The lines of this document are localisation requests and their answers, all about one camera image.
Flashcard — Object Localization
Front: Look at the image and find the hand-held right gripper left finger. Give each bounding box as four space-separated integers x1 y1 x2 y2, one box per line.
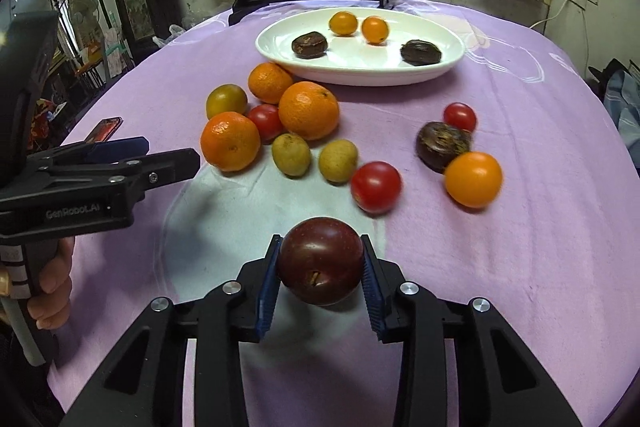
60 234 283 427

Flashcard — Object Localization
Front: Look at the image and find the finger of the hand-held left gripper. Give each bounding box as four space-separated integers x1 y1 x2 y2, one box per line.
22 148 201 208
27 136 151 172

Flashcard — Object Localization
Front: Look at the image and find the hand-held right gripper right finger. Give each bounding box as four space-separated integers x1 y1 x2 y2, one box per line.
359 234 583 427

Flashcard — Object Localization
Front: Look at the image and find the dark red plum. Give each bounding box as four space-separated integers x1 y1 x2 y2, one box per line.
277 217 365 306

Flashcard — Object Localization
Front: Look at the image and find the greenish yellow tomato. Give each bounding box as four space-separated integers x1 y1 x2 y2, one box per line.
206 84 249 120

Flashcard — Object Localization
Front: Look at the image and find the red cherry tomato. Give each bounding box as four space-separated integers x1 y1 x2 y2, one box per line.
443 102 477 132
247 104 286 144

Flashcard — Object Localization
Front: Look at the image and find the large red tomato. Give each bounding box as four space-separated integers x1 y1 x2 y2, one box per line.
350 161 403 214

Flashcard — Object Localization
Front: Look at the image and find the yellow-green jujube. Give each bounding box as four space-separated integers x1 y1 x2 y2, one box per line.
271 133 312 176
318 140 358 184

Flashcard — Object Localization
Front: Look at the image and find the large orange mandarin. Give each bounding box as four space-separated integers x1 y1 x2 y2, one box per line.
278 81 340 141

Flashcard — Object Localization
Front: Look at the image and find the smooth orange tomato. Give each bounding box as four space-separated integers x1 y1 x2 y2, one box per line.
444 152 503 208

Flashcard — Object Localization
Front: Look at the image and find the purplish dark water chestnut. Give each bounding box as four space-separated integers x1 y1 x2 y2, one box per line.
415 122 472 174

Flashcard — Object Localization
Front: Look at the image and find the white oval plate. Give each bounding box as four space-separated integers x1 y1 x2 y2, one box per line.
255 8 465 86

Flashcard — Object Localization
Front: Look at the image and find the person's left hand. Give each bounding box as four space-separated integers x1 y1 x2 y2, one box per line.
27 237 76 330

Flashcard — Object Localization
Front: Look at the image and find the red smartphone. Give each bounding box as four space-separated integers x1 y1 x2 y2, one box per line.
84 117 123 145

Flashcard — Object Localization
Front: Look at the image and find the white plastic bag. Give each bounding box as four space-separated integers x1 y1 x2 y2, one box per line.
152 24 186 48

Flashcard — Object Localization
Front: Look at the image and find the purple tablecloth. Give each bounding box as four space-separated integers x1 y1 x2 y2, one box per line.
47 0 633 427

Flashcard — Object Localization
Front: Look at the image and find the standing fan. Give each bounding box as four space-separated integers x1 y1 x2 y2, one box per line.
67 0 101 78

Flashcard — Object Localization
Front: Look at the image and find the small round kumquat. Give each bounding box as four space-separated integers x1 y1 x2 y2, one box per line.
361 16 390 44
328 10 359 37

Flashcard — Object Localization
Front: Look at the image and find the blue cloth pile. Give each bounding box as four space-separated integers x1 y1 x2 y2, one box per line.
597 57 640 148

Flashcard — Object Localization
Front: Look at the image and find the white cable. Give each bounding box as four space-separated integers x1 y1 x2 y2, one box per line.
530 0 571 30

